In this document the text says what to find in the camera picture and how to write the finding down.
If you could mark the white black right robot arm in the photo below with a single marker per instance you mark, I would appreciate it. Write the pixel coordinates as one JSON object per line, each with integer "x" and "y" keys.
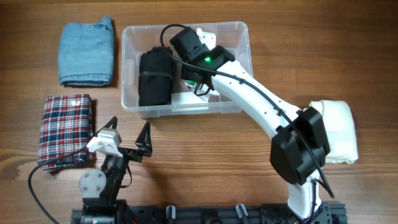
{"x": 299, "y": 144}

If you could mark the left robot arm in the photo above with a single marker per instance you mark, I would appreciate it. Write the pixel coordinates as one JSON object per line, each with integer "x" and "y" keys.
{"x": 100, "y": 187}

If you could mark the white printed t-shirt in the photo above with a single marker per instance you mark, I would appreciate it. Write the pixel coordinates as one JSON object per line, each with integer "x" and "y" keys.
{"x": 206, "y": 35}

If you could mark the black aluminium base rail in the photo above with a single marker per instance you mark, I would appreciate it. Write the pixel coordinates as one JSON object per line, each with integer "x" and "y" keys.
{"x": 265, "y": 213}

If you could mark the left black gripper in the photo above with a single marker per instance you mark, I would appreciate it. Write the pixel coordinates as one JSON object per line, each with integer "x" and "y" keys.
{"x": 143, "y": 142}

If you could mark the folded blue denim cloth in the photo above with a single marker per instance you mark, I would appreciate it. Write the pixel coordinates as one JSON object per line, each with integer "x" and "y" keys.
{"x": 86, "y": 53}

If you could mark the black cloth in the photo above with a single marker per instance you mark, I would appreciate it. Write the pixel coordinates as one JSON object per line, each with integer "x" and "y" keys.
{"x": 156, "y": 77}

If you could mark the clear plastic storage bin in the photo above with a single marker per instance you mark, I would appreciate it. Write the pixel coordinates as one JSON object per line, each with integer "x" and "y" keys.
{"x": 136, "y": 40}

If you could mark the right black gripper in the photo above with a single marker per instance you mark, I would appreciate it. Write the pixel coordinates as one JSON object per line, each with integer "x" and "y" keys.
{"x": 186, "y": 71}

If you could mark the cream cloth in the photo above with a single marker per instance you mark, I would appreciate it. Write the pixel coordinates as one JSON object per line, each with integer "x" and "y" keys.
{"x": 340, "y": 130}

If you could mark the folded red plaid cloth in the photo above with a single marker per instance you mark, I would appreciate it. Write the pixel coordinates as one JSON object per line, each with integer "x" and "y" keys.
{"x": 66, "y": 127}

